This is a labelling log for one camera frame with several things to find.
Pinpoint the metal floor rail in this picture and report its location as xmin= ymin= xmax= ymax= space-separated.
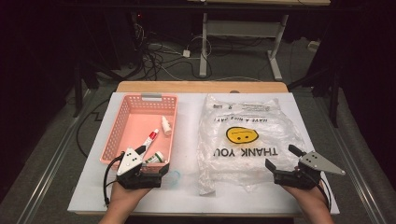
xmin=17 ymin=90 xmax=94 ymax=224
xmin=314 ymin=90 xmax=387 ymax=224

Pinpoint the black floor cable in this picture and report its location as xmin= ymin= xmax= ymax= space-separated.
xmin=76 ymin=97 xmax=111 ymax=158

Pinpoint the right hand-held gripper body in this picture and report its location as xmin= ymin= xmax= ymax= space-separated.
xmin=274 ymin=150 xmax=347 ymax=190

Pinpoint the white table mat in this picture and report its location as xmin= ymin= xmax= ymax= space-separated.
xmin=67 ymin=91 xmax=340 ymax=216

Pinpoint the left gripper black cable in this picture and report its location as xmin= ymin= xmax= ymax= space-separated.
xmin=103 ymin=152 xmax=125 ymax=208

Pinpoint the person's left hand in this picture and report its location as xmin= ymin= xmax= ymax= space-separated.
xmin=109 ymin=182 xmax=152 ymax=209

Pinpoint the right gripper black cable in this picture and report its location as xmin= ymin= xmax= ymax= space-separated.
xmin=317 ymin=176 xmax=332 ymax=213

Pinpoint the clear plastic bag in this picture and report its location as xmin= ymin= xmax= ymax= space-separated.
xmin=196 ymin=94 xmax=307 ymax=197

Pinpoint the tangle of floor cables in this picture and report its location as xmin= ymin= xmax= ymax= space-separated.
xmin=134 ymin=21 xmax=213 ymax=82

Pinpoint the black metal stand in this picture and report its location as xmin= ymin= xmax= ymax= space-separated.
xmin=288 ymin=66 xmax=341 ymax=129
xmin=73 ymin=59 xmax=125 ymax=119

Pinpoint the red-capped white tube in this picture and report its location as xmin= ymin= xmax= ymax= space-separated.
xmin=139 ymin=128 xmax=161 ymax=157

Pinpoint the white dropper bottle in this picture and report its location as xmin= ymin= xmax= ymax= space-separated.
xmin=161 ymin=115 xmax=173 ymax=136

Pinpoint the white desk frame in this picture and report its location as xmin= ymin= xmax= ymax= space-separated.
xmin=199 ymin=12 xmax=289 ymax=81

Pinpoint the pink plastic basket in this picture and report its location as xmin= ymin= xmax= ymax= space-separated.
xmin=99 ymin=92 xmax=179 ymax=174

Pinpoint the person's right hand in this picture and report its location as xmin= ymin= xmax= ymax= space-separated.
xmin=281 ymin=183 xmax=330 ymax=211

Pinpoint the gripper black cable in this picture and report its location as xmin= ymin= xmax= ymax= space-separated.
xmin=317 ymin=176 xmax=332 ymax=213
xmin=103 ymin=152 xmax=125 ymax=208

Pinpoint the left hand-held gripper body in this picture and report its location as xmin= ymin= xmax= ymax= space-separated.
xmin=116 ymin=147 xmax=163 ymax=190

